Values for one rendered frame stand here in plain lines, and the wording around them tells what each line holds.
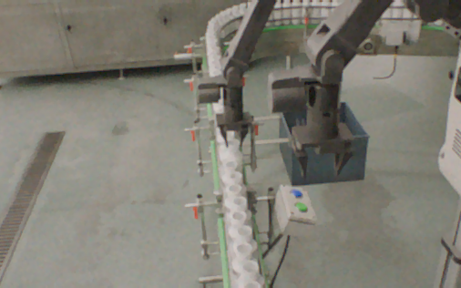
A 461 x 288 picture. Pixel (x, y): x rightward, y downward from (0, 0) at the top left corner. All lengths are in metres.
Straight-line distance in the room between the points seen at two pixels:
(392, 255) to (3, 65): 3.97
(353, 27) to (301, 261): 2.07
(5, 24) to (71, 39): 0.60
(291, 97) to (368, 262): 2.04
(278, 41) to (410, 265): 1.52
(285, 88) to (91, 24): 4.16
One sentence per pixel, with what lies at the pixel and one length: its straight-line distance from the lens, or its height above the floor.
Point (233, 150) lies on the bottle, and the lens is 1.42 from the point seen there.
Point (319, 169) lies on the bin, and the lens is 2.02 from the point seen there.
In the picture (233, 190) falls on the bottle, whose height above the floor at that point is 1.15.
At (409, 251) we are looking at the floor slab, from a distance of 2.91.
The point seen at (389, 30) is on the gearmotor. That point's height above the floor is 1.02.
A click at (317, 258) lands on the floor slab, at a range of 2.77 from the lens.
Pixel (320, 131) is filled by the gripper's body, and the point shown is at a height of 1.51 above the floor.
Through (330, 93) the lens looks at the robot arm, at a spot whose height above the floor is 1.58.
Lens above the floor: 1.94
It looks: 31 degrees down
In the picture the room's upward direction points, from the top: 4 degrees counter-clockwise
